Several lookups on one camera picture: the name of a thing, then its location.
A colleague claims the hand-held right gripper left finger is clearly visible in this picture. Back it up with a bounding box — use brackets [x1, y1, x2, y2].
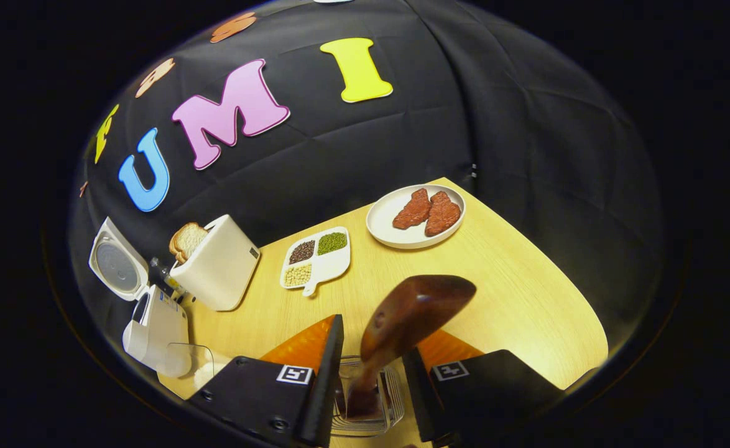
[185, 314, 346, 448]

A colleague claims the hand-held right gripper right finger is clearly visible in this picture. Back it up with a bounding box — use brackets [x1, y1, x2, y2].
[401, 329, 566, 447]

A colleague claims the wire chopstick holder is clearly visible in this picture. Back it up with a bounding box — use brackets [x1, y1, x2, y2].
[331, 355, 406, 437]

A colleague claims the brown wooden spoon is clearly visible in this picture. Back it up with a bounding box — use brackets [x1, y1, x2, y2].
[345, 274, 478, 419]

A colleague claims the white rice cooker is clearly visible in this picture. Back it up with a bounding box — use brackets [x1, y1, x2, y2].
[88, 217, 193, 378]

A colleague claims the yellow beans pile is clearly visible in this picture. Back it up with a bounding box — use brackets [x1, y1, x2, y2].
[284, 264, 313, 287]

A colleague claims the white divided dish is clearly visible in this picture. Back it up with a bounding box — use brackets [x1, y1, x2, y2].
[279, 226, 351, 297]

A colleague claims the brown beans pile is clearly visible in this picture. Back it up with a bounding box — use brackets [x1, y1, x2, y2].
[289, 240, 316, 265]

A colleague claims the green beans pile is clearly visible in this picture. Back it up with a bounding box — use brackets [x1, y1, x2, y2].
[316, 232, 348, 256]

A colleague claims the clear plastic container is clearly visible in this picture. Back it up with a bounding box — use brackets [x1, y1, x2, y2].
[165, 342, 236, 394]

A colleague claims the white toaster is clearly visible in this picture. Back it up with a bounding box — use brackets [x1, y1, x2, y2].
[170, 215, 261, 312]

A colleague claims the white round plate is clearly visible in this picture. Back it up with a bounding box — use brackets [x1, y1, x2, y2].
[366, 184, 466, 250]

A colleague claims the red meat slice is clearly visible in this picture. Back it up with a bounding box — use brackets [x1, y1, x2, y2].
[425, 191, 462, 238]
[392, 189, 432, 230]

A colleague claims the clear plastic bottle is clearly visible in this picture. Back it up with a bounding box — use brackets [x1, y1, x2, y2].
[149, 258, 185, 299]

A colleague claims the black backdrop cloth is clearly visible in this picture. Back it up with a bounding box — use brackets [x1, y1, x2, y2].
[70, 0, 664, 349]

